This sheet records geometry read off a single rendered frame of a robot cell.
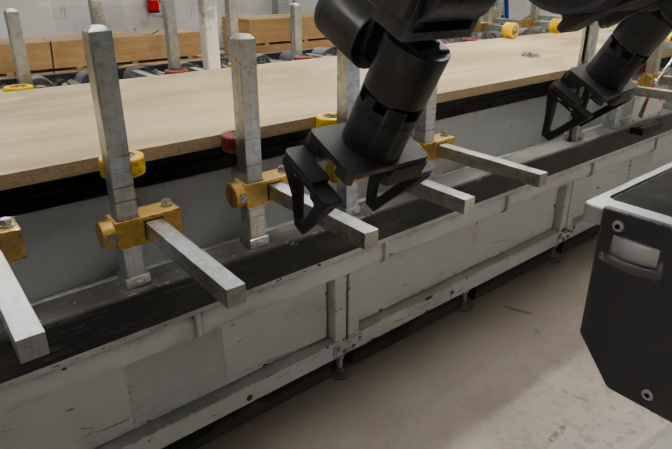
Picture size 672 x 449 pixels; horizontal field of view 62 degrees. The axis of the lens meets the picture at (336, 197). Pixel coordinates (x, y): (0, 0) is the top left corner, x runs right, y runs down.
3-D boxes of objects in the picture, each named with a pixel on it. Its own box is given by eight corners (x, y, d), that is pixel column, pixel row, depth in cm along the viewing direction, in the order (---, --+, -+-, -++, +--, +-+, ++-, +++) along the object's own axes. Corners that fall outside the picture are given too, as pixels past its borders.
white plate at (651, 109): (661, 114, 221) (666, 89, 218) (630, 125, 206) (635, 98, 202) (659, 114, 222) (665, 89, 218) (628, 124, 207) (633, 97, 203)
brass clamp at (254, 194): (297, 197, 115) (296, 173, 113) (240, 213, 107) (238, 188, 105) (280, 188, 120) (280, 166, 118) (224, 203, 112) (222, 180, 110)
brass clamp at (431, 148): (455, 156, 145) (457, 137, 143) (419, 166, 137) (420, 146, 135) (437, 150, 149) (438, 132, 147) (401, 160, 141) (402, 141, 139)
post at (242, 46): (267, 270, 117) (255, 33, 100) (253, 275, 115) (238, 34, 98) (258, 263, 120) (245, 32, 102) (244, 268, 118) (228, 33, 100)
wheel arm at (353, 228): (379, 249, 93) (379, 226, 91) (363, 255, 91) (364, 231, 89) (245, 179, 124) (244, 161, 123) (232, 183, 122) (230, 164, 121)
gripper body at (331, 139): (302, 144, 51) (328, 75, 46) (381, 129, 57) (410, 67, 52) (344, 192, 48) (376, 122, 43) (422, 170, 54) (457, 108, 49)
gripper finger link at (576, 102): (519, 125, 81) (557, 73, 74) (545, 115, 85) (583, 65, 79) (554, 157, 78) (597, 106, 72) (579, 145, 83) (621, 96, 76)
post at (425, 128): (429, 207, 146) (442, 15, 128) (420, 211, 144) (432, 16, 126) (419, 203, 149) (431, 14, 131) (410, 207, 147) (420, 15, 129)
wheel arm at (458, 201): (474, 214, 108) (476, 194, 106) (462, 219, 106) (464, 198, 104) (333, 160, 139) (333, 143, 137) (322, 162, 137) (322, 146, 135)
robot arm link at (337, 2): (425, -32, 37) (504, -30, 42) (326, -105, 42) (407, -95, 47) (366, 115, 44) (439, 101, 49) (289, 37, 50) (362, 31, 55)
